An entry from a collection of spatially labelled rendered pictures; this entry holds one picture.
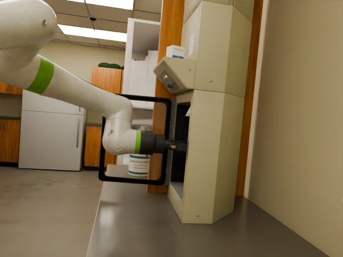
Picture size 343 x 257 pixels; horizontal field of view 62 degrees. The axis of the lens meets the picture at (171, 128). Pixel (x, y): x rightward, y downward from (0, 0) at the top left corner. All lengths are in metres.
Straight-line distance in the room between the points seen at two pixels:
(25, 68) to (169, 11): 0.74
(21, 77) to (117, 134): 0.36
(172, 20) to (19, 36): 0.80
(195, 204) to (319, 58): 0.67
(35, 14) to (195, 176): 0.68
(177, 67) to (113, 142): 0.35
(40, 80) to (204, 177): 0.62
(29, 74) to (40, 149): 5.18
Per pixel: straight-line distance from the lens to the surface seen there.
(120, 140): 1.04
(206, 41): 1.02
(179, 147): 1.05
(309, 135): 1.14
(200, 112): 0.99
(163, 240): 0.92
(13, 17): 0.76
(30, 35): 0.79
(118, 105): 1.08
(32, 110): 6.06
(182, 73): 0.98
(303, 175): 1.15
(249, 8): 1.24
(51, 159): 6.07
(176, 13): 1.42
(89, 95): 1.02
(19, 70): 0.92
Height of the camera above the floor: 1.32
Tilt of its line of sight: 3 degrees down
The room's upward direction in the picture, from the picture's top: 5 degrees clockwise
